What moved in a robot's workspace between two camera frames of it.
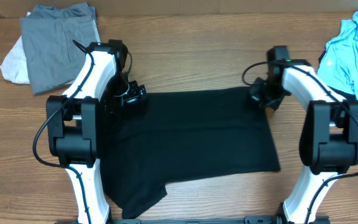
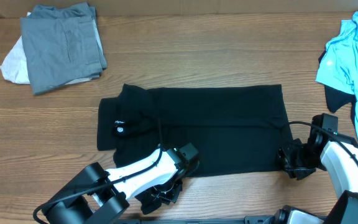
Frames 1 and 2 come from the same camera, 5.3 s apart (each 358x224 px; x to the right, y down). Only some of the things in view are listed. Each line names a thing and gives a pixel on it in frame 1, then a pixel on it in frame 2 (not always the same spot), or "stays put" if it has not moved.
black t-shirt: [181, 135] stays put
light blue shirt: [350, 62] stays put
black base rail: [249, 220] stays put
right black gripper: [255, 96] to [285, 155]
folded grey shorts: [53, 59] stays put
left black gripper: [138, 93] to [172, 195]
